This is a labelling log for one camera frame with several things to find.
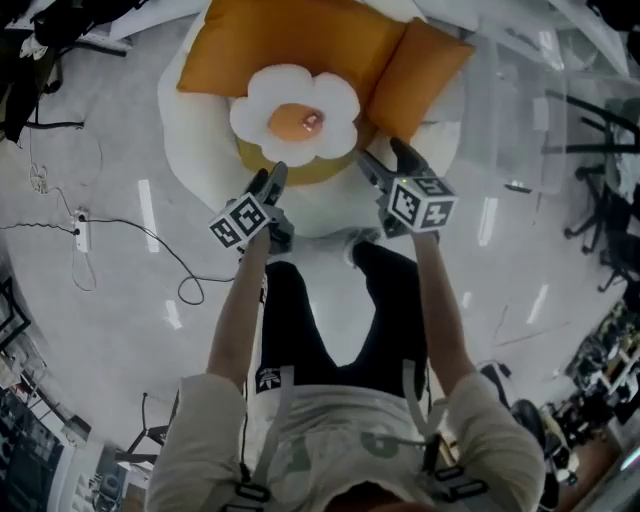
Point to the person's right leg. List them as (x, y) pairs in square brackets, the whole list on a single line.
[(395, 310)]

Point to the white power strip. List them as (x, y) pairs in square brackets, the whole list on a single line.
[(82, 232)]

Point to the white round floor sofa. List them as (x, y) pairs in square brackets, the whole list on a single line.
[(200, 150)]

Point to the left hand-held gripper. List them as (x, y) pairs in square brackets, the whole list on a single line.
[(240, 220)]

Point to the yellow round seat pad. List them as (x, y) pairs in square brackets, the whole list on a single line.
[(300, 175)]

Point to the person's right forearm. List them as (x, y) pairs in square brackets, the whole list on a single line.
[(440, 310)]

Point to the person's left leg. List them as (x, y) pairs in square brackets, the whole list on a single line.
[(290, 325)]

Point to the small orange pillow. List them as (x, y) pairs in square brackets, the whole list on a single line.
[(425, 65)]

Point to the black metal stand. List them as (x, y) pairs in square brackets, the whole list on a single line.
[(150, 435)]

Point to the black office chair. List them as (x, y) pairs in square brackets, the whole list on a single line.
[(615, 220)]

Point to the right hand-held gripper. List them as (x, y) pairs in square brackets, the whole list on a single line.
[(420, 205)]

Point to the person's left forearm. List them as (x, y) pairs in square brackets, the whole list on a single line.
[(240, 310)]

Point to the large orange pillow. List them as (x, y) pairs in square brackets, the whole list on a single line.
[(300, 35)]

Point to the white flower cushion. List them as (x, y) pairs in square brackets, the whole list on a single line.
[(260, 115)]

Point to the black stool frame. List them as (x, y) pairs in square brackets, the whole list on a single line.
[(575, 100)]

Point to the person's leg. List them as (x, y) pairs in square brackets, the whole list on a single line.
[(290, 325), (395, 310)]

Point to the person's right shoe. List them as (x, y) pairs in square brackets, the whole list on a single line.
[(361, 247)]

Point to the person's cream shirt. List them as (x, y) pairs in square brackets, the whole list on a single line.
[(340, 440)]

